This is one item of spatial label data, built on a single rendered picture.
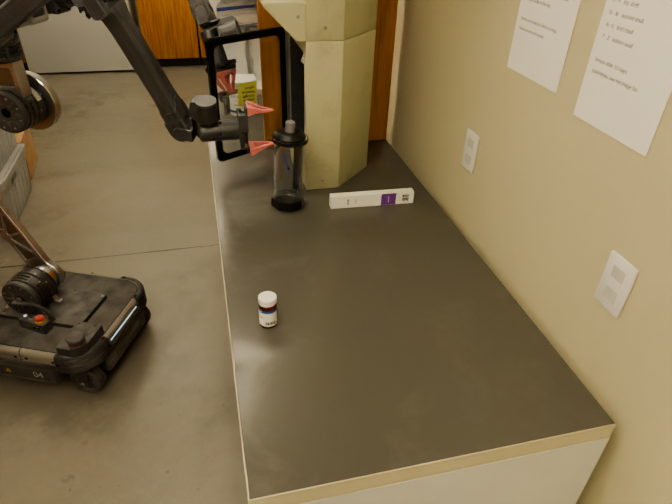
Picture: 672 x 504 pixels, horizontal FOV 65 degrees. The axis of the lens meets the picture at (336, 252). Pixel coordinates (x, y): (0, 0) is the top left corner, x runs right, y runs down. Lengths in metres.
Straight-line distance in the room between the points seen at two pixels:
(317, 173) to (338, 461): 1.02
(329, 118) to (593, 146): 0.82
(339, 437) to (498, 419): 0.31
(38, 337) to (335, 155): 1.43
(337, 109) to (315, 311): 0.69
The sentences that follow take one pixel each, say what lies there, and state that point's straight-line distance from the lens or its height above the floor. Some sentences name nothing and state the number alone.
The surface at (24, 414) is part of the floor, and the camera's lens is 2.53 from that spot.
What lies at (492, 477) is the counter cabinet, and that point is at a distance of 1.13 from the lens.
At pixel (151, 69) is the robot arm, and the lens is 1.48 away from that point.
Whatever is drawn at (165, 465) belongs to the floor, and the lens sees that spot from 2.19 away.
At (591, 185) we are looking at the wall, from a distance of 1.17.
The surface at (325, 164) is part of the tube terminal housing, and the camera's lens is 1.74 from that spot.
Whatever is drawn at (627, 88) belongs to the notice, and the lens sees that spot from 1.10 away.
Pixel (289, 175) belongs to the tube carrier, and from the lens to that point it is 1.58.
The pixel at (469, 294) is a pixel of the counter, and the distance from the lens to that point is 1.37.
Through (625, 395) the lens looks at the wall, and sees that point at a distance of 1.19.
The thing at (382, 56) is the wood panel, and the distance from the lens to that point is 2.07.
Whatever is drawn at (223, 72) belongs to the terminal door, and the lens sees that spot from 1.78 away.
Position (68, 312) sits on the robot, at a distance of 2.51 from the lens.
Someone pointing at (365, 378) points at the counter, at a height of 0.94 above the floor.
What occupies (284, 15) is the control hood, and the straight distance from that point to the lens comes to 1.58.
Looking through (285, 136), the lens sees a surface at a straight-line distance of 1.54.
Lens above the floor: 1.76
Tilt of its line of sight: 34 degrees down
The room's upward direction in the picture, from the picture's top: 2 degrees clockwise
